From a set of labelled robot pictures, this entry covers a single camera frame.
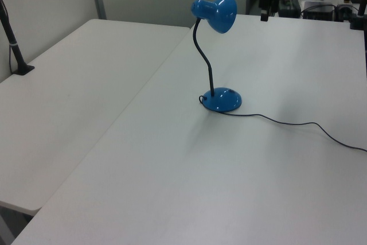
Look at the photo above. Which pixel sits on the blue gooseneck desk lamp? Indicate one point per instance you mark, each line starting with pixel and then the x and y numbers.
pixel 222 101

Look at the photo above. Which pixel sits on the dark equipment box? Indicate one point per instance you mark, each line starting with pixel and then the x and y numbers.
pixel 291 5

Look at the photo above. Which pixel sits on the black monitor box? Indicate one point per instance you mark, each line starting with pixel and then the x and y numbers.
pixel 318 11

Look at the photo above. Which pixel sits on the black clamp stand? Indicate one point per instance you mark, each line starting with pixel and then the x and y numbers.
pixel 359 15

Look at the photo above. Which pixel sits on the black clamped camera pole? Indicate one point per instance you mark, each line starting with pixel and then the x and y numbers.
pixel 13 44

